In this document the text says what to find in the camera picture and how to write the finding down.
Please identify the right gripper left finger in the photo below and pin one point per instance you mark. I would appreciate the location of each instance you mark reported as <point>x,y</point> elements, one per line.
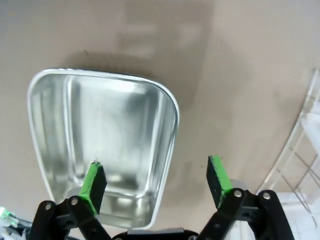
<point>96,185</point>

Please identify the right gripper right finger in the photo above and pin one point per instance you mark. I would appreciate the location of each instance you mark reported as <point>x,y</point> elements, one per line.
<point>215,180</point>

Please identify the rectangular stainless steel container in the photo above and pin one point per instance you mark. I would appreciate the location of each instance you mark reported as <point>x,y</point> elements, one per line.
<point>100,125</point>

